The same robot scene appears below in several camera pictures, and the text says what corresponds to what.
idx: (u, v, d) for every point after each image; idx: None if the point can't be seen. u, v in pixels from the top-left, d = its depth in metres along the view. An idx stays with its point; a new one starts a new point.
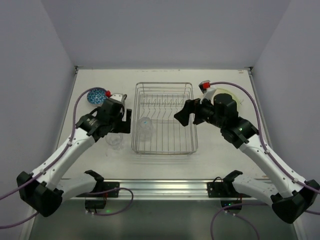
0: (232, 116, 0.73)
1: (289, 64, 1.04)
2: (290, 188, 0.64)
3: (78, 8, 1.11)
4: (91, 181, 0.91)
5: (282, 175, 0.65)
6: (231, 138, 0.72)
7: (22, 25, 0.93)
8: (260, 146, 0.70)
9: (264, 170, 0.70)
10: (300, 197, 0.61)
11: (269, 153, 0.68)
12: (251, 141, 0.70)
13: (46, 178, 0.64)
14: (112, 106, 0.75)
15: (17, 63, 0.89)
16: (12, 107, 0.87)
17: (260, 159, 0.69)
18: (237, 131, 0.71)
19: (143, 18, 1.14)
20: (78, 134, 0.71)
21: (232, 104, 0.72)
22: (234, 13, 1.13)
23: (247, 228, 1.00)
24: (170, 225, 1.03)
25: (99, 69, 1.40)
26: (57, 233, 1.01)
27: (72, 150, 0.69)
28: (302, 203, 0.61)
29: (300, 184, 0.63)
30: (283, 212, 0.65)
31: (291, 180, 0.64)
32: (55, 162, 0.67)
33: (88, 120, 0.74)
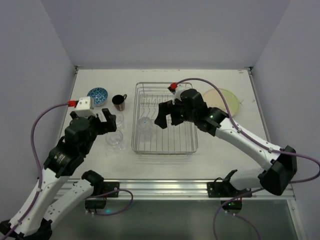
0: (201, 107, 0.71)
1: (290, 64, 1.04)
2: (268, 158, 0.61)
3: (78, 7, 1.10)
4: (86, 190, 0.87)
5: (258, 148, 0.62)
6: (205, 128, 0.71)
7: (22, 24, 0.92)
8: (233, 127, 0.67)
9: (241, 149, 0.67)
10: (279, 164, 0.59)
11: (241, 131, 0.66)
12: (223, 124, 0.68)
13: (23, 229, 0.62)
14: (79, 133, 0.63)
15: (16, 63, 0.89)
16: (11, 106, 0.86)
17: (235, 139, 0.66)
18: (209, 120, 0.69)
19: (143, 17, 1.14)
20: (46, 177, 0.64)
21: (196, 95, 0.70)
22: (235, 13, 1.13)
23: (247, 228, 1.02)
24: (171, 225, 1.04)
25: (99, 69, 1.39)
26: (57, 233, 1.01)
27: (44, 196, 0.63)
28: (282, 170, 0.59)
29: (277, 151, 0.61)
30: (269, 185, 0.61)
31: (267, 150, 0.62)
32: (29, 211, 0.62)
33: (55, 156, 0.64)
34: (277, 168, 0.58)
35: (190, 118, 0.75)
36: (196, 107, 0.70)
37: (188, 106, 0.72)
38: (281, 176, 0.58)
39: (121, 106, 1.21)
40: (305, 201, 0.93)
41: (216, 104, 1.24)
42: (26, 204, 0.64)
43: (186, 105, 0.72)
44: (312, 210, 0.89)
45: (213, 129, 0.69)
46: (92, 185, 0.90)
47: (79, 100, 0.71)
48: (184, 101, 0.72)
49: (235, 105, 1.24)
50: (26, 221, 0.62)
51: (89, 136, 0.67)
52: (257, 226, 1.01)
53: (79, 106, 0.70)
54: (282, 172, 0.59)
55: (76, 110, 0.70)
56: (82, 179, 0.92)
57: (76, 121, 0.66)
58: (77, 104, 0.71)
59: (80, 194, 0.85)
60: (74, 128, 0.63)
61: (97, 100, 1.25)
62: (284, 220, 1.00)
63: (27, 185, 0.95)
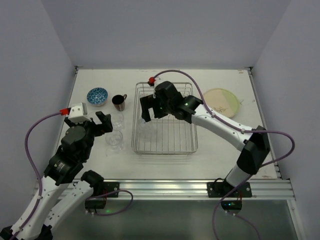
0: (175, 96, 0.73)
1: (290, 63, 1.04)
2: (241, 139, 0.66)
3: (77, 6, 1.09)
4: (85, 193, 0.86)
5: (231, 130, 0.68)
6: (181, 116, 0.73)
7: (21, 23, 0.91)
8: (207, 113, 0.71)
9: (216, 132, 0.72)
10: (251, 143, 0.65)
11: (215, 115, 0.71)
12: (197, 110, 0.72)
13: (24, 235, 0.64)
14: (75, 142, 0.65)
15: (16, 62, 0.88)
16: (10, 106, 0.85)
17: (210, 123, 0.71)
18: (185, 107, 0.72)
19: (143, 16, 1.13)
20: (46, 185, 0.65)
21: (169, 85, 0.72)
22: (235, 13, 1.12)
23: (248, 228, 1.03)
24: (171, 225, 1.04)
25: (99, 69, 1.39)
26: (58, 233, 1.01)
27: (44, 203, 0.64)
28: (254, 148, 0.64)
29: (249, 132, 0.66)
30: (247, 164, 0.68)
31: (240, 131, 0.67)
32: (30, 218, 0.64)
33: (55, 165, 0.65)
34: (249, 146, 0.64)
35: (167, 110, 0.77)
36: (170, 97, 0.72)
37: (162, 98, 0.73)
38: (253, 154, 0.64)
39: (121, 105, 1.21)
40: (305, 200, 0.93)
41: (216, 104, 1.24)
42: (27, 211, 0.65)
43: (161, 98, 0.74)
44: (313, 210, 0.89)
45: (189, 115, 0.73)
46: (92, 187, 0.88)
47: (71, 107, 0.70)
48: (159, 94, 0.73)
49: (235, 105, 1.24)
50: (28, 228, 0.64)
51: (86, 144, 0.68)
52: (257, 226, 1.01)
53: (72, 113, 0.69)
54: (254, 150, 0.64)
55: (70, 117, 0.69)
56: (82, 181, 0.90)
57: (73, 131, 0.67)
58: (69, 112, 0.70)
59: (79, 197, 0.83)
60: (71, 138, 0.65)
61: (97, 100, 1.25)
62: (284, 220, 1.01)
63: (27, 185, 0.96)
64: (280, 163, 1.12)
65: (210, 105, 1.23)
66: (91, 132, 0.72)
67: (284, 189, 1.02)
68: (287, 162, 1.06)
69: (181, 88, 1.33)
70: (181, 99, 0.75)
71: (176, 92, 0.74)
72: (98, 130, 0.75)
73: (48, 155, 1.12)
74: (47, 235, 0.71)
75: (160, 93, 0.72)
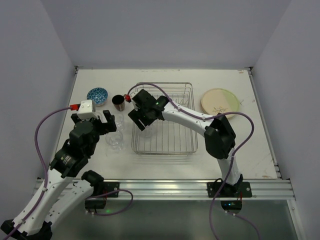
0: (147, 98, 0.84)
1: (290, 63, 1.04)
2: (202, 126, 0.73)
3: (77, 6, 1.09)
4: (86, 191, 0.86)
5: (195, 119, 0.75)
6: (154, 114, 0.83)
7: (21, 24, 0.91)
8: (174, 108, 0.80)
9: (186, 125, 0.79)
10: (211, 128, 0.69)
11: (181, 109, 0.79)
12: (166, 107, 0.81)
13: (27, 227, 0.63)
14: (83, 136, 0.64)
15: (16, 63, 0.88)
16: (10, 106, 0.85)
17: (178, 117, 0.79)
18: (155, 106, 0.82)
19: (143, 17, 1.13)
20: (51, 178, 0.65)
21: (140, 91, 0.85)
22: (235, 13, 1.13)
23: (248, 227, 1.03)
24: (171, 225, 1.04)
25: (99, 69, 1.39)
26: (57, 233, 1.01)
27: (49, 195, 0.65)
28: (215, 133, 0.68)
29: (209, 119, 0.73)
30: (214, 149, 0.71)
31: (202, 120, 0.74)
32: (33, 210, 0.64)
33: (62, 158, 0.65)
34: (210, 132, 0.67)
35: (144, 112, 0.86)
36: (142, 100, 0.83)
37: (137, 103, 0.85)
38: (215, 138, 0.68)
39: (121, 105, 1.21)
40: (305, 200, 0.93)
41: (216, 104, 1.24)
42: (31, 204, 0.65)
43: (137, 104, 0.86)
44: (312, 210, 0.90)
45: (160, 113, 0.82)
46: (92, 186, 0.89)
47: (81, 104, 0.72)
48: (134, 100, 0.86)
49: (235, 105, 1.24)
50: (30, 221, 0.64)
51: (93, 138, 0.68)
52: (257, 227, 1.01)
53: (81, 109, 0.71)
54: (215, 135, 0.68)
55: (78, 113, 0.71)
56: (82, 180, 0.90)
57: (79, 124, 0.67)
58: (79, 108, 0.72)
59: (79, 194, 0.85)
60: (79, 131, 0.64)
61: (97, 100, 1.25)
62: (284, 221, 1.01)
63: (27, 184, 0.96)
64: (280, 163, 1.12)
65: (210, 105, 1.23)
66: (96, 130, 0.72)
67: (285, 189, 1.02)
68: (288, 162, 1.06)
69: (181, 88, 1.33)
70: (153, 100, 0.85)
71: (148, 96, 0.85)
72: (103, 127, 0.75)
73: (48, 155, 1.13)
74: (47, 232, 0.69)
75: (134, 99, 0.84)
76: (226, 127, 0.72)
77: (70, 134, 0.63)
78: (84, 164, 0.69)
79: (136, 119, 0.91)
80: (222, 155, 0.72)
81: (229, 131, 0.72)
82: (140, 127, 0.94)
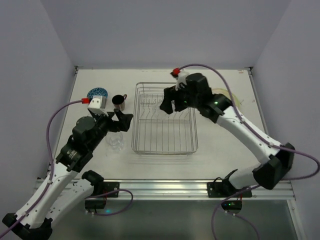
0: (206, 92, 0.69)
1: (290, 63, 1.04)
2: (267, 153, 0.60)
3: (77, 7, 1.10)
4: (87, 190, 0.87)
5: (258, 141, 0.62)
6: (207, 114, 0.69)
7: (21, 24, 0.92)
8: (236, 117, 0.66)
9: (241, 139, 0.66)
10: (277, 161, 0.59)
11: (244, 122, 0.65)
12: (226, 112, 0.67)
13: (30, 220, 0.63)
14: (86, 132, 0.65)
15: (16, 63, 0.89)
16: (10, 106, 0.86)
17: (236, 129, 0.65)
18: (213, 106, 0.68)
19: (143, 17, 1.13)
20: (57, 171, 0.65)
21: (203, 79, 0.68)
22: (234, 14, 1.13)
23: (248, 228, 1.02)
24: (170, 224, 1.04)
25: (99, 69, 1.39)
26: (57, 233, 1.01)
27: (54, 188, 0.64)
28: (278, 165, 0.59)
29: (277, 147, 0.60)
30: (264, 179, 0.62)
31: (267, 145, 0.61)
32: (37, 203, 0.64)
33: (68, 152, 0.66)
34: (274, 163, 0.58)
35: (192, 101, 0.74)
36: (200, 91, 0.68)
37: (192, 90, 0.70)
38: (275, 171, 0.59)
39: (121, 105, 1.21)
40: (305, 200, 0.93)
41: None
42: (35, 197, 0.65)
43: (190, 90, 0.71)
44: (313, 210, 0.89)
45: (215, 115, 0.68)
46: (92, 185, 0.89)
47: (92, 98, 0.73)
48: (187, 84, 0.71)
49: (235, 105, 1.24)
50: (33, 213, 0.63)
51: (96, 134, 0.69)
52: (257, 226, 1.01)
53: (91, 104, 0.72)
54: (278, 168, 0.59)
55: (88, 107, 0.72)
56: (82, 179, 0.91)
57: (84, 120, 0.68)
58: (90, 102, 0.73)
59: (80, 192, 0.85)
60: (82, 127, 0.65)
61: None
62: (284, 220, 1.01)
63: (27, 184, 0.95)
64: None
65: None
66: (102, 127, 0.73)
67: (283, 189, 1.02)
68: None
69: None
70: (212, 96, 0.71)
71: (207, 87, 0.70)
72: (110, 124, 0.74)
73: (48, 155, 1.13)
74: (47, 228, 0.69)
75: (191, 84, 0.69)
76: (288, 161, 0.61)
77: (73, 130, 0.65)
78: (87, 159, 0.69)
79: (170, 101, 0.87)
80: (271, 186, 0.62)
81: (288, 165, 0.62)
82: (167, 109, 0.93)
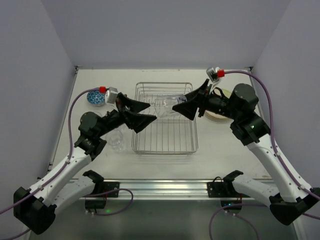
0: (249, 112, 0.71)
1: (291, 63, 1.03)
2: (294, 194, 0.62)
3: (77, 6, 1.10)
4: (88, 185, 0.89)
5: (288, 180, 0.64)
6: (240, 135, 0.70)
7: (21, 23, 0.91)
8: (271, 148, 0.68)
9: (270, 172, 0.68)
10: (304, 205, 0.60)
11: (279, 156, 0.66)
12: (262, 140, 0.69)
13: (44, 194, 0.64)
14: (90, 129, 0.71)
15: (15, 62, 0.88)
16: (10, 105, 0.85)
17: (268, 160, 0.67)
18: (249, 128, 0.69)
19: (143, 16, 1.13)
20: (76, 153, 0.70)
21: (254, 99, 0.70)
22: (234, 13, 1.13)
23: (247, 229, 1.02)
24: (170, 224, 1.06)
25: (99, 69, 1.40)
26: (58, 233, 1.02)
27: (71, 168, 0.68)
28: (305, 209, 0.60)
29: (306, 191, 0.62)
30: (283, 215, 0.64)
31: (297, 186, 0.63)
32: (53, 179, 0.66)
33: (86, 140, 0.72)
34: (300, 208, 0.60)
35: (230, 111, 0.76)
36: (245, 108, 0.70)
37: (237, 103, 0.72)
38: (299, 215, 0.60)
39: None
40: None
41: None
42: (50, 174, 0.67)
43: (234, 102, 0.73)
44: (314, 210, 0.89)
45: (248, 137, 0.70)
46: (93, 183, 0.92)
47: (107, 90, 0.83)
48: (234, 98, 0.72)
49: None
50: (48, 188, 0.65)
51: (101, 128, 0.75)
52: (256, 226, 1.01)
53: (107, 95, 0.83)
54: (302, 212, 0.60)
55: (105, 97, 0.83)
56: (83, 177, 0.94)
57: (86, 119, 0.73)
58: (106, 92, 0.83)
59: (82, 187, 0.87)
60: (86, 125, 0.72)
61: (97, 100, 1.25)
62: None
63: (26, 184, 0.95)
64: None
65: None
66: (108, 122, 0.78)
67: None
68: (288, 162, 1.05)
69: (181, 88, 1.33)
70: (251, 115, 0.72)
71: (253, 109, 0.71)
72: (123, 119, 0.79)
73: (48, 155, 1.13)
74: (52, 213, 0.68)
75: (240, 100, 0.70)
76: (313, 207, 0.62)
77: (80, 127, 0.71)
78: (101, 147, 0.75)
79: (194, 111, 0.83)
80: (286, 223, 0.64)
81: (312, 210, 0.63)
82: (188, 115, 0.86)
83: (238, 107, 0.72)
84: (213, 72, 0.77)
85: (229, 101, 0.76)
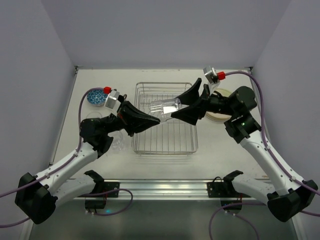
0: (246, 113, 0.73)
1: (291, 63, 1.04)
2: (287, 185, 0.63)
3: (78, 7, 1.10)
4: (89, 184, 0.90)
5: (280, 173, 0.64)
6: (233, 132, 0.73)
7: (22, 24, 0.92)
8: (261, 142, 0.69)
9: (263, 166, 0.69)
10: (296, 195, 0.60)
11: (269, 149, 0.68)
12: (252, 136, 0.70)
13: (50, 182, 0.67)
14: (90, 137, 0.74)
15: (16, 63, 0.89)
16: (10, 106, 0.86)
17: (260, 154, 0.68)
18: (241, 127, 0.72)
19: (143, 17, 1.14)
20: (84, 147, 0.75)
21: (254, 103, 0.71)
22: (234, 14, 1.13)
23: (247, 229, 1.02)
24: (170, 224, 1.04)
25: (99, 69, 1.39)
26: (58, 233, 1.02)
27: (78, 161, 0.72)
28: (298, 200, 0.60)
29: (297, 182, 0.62)
30: (279, 210, 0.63)
31: (289, 178, 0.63)
32: (60, 169, 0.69)
33: (94, 140, 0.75)
34: (293, 199, 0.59)
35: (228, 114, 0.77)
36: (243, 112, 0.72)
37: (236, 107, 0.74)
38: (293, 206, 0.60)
39: None
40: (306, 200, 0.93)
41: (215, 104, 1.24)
42: (57, 164, 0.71)
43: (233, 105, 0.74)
44: (314, 210, 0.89)
45: (239, 135, 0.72)
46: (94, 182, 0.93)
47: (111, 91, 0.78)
48: (234, 101, 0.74)
49: None
50: (54, 177, 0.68)
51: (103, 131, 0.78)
52: (256, 226, 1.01)
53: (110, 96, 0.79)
54: (296, 204, 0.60)
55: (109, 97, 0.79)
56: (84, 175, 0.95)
57: (84, 126, 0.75)
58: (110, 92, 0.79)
59: (84, 184, 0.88)
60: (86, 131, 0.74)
61: (97, 100, 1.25)
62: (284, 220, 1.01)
63: None
64: None
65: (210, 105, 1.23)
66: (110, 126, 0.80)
67: None
68: (288, 162, 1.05)
69: (181, 88, 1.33)
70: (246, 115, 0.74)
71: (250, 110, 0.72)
72: (121, 121, 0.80)
73: (49, 156, 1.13)
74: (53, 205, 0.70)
75: (239, 103, 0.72)
76: (307, 198, 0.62)
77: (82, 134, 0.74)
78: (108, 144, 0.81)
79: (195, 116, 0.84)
80: (284, 218, 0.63)
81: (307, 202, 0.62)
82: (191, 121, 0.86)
83: (236, 109, 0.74)
84: (214, 75, 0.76)
85: (228, 102, 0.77)
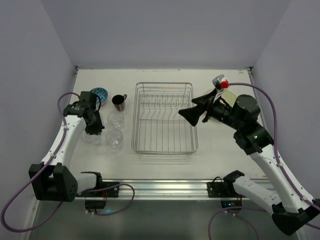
0: (251, 122, 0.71)
1: (291, 64, 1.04)
2: (296, 204, 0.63)
3: (78, 7, 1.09)
4: (92, 176, 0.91)
5: (291, 191, 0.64)
6: (244, 145, 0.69)
7: (21, 25, 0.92)
8: (274, 158, 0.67)
9: (272, 182, 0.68)
10: (306, 216, 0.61)
11: (281, 166, 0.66)
12: (265, 150, 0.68)
13: (60, 159, 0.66)
14: (91, 95, 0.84)
15: (15, 63, 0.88)
16: (10, 107, 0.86)
17: (271, 171, 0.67)
18: (253, 139, 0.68)
19: (143, 17, 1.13)
20: (69, 119, 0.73)
21: (257, 110, 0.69)
22: (235, 14, 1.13)
23: (247, 229, 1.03)
24: (170, 224, 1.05)
25: (99, 69, 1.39)
26: (58, 233, 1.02)
27: (72, 132, 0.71)
28: (307, 219, 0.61)
29: (308, 202, 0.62)
30: (284, 225, 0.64)
31: (299, 198, 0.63)
32: (61, 145, 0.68)
33: (73, 107, 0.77)
34: (302, 218, 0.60)
35: (233, 120, 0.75)
36: (249, 119, 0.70)
37: (240, 114, 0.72)
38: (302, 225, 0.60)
39: (121, 105, 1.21)
40: None
41: None
42: (55, 144, 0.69)
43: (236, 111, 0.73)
44: None
45: (251, 147, 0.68)
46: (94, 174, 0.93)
47: None
48: (236, 107, 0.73)
49: None
50: (61, 154, 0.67)
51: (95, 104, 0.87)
52: (256, 227, 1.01)
53: None
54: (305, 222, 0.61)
55: None
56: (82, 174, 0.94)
57: None
58: None
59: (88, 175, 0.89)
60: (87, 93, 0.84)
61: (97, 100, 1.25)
62: None
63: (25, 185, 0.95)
64: None
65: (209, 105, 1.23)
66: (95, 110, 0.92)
67: None
68: (289, 163, 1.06)
69: (181, 88, 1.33)
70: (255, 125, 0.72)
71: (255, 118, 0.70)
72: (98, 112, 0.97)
73: None
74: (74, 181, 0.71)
75: (242, 110, 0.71)
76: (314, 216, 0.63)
77: (81, 93, 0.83)
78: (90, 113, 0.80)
79: (197, 116, 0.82)
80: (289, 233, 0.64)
81: None
82: (191, 121, 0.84)
83: (241, 117, 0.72)
84: (217, 82, 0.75)
85: (232, 110, 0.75)
